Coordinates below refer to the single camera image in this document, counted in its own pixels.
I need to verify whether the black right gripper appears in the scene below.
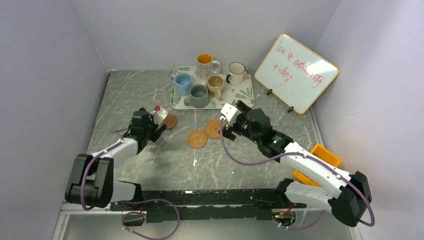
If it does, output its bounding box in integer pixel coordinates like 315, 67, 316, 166
218, 100, 261, 145

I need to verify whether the smooth wooden coaster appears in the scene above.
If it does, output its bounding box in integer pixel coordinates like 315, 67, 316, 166
160, 113, 178, 130

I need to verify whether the beige ceramic mug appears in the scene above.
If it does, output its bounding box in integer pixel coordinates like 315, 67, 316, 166
206, 75, 225, 101

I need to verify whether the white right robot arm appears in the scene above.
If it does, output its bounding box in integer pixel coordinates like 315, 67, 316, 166
219, 100, 376, 227

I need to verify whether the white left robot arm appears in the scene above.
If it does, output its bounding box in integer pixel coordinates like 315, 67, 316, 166
64, 105, 169, 211

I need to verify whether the leaf-patterned white tray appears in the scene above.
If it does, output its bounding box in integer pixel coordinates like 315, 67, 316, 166
170, 66, 255, 110

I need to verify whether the grey-green mug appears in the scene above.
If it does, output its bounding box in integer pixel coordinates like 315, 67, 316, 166
183, 84, 210, 109

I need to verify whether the light blue mug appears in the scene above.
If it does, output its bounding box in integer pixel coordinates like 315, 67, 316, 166
170, 72, 193, 96

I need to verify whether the white mug black rim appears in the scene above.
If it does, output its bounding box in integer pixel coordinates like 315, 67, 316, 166
226, 62, 246, 86

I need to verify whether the yellow-inside patterned mug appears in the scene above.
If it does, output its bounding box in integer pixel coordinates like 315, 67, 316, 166
195, 53, 221, 80

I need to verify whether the yellow-framed whiteboard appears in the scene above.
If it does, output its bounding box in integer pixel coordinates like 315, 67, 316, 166
254, 33, 340, 114

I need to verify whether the yellow plastic bin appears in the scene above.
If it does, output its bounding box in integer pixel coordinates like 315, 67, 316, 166
292, 143, 341, 187

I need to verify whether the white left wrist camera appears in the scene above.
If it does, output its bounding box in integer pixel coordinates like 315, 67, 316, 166
150, 105, 169, 125

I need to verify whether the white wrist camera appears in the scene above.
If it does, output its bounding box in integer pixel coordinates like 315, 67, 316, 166
219, 103, 242, 129
150, 105, 169, 125

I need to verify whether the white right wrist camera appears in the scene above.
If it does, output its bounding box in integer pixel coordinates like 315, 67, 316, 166
219, 103, 242, 129

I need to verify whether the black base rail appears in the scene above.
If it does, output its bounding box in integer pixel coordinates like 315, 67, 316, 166
110, 188, 306, 223

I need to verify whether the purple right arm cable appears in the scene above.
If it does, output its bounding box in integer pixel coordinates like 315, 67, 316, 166
219, 119, 377, 231

